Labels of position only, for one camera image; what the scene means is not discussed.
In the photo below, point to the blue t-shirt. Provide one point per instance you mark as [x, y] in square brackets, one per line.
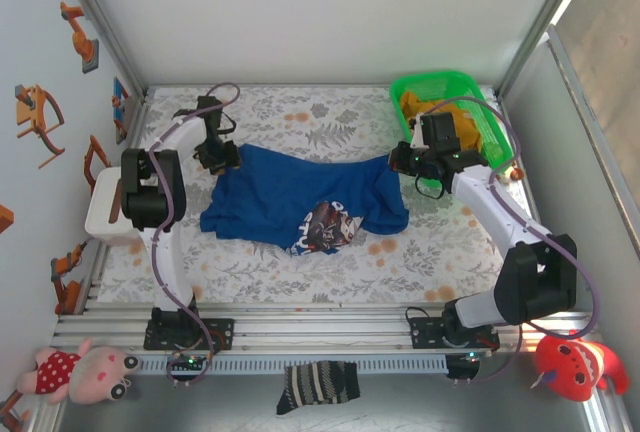
[280, 192]

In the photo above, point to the green plastic basket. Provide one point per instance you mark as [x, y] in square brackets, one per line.
[450, 83]

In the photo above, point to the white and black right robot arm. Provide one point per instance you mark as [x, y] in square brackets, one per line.
[535, 277]

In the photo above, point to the yellow t-shirt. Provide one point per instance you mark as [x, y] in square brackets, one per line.
[415, 104]

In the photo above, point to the small brown white plush toy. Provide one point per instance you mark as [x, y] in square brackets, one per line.
[514, 174]

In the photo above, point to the brown stick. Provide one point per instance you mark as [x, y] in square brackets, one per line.
[116, 204]

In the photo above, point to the floral tablecloth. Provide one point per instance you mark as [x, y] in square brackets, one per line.
[310, 277]

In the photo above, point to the small circuit board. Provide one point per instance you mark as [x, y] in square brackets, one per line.
[189, 363]
[465, 359]

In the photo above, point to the black striped sock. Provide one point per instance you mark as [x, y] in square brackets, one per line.
[320, 384]

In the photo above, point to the pink pig plush toy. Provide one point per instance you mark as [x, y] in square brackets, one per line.
[90, 372]

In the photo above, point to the red monster plush toy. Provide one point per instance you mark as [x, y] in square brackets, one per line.
[575, 367]

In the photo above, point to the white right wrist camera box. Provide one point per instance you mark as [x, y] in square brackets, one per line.
[418, 137]

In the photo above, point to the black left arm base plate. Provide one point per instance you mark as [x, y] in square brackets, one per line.
[220, 334]

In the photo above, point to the aluminium frame post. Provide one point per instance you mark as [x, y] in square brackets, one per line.
[106, 27]
[542, 27]

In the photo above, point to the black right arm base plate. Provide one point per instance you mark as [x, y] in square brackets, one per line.
[425, 334]

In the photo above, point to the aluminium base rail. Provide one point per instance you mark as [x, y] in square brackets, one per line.
[325, 329]

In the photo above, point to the orange gripper wall sticker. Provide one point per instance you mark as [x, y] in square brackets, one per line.
[30, 112]

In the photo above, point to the orange block wall sticker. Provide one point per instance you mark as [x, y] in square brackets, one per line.
[5, 217]

